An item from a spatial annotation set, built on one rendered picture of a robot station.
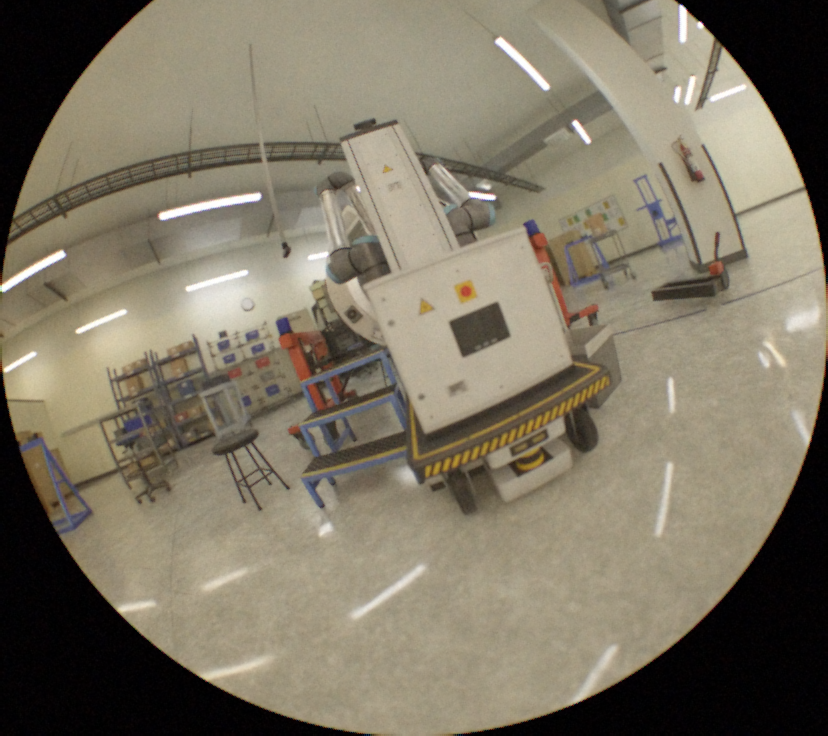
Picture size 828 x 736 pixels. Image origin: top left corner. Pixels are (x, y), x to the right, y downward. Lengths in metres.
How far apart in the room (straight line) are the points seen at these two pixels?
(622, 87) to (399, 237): 3.41
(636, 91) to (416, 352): 3.76
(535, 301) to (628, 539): 0.76
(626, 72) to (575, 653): 4.32
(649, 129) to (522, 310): 3.19
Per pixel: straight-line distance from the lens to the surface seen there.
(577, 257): 8.03
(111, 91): 4.15
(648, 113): 3.81
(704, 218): 3.63
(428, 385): 0.81
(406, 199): 1.36
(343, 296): 2.36
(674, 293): 2.57
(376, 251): 1.38
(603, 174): 10.64
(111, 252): 5.51
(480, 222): 1.52
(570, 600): 0.75
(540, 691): 0.69
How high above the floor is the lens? 0.69
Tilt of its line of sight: level
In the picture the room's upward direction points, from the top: 22 degrees counter-clockwise
